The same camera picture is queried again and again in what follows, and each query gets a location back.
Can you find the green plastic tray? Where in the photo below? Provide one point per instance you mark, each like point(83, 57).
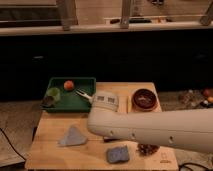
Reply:
point(70, 101)

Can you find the light blue towel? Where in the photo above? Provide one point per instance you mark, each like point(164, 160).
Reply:
point(73, 137)

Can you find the blue sponge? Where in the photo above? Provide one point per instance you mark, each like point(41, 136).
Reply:
point(117, 155)

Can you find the dark small cup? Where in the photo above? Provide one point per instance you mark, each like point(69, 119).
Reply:
point(48, 101)

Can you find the orange fruit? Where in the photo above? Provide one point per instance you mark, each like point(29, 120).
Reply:
point(68, 85)

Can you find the green plastic cup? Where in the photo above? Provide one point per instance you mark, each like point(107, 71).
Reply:
point(54, 92)

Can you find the brown wooden bowl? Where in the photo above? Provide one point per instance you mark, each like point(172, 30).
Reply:
point(144, 100)

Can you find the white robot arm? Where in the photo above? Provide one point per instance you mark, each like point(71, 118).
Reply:
point(182, 129)

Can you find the brown wooden block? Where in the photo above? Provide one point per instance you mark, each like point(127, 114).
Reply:
point(108, 139)

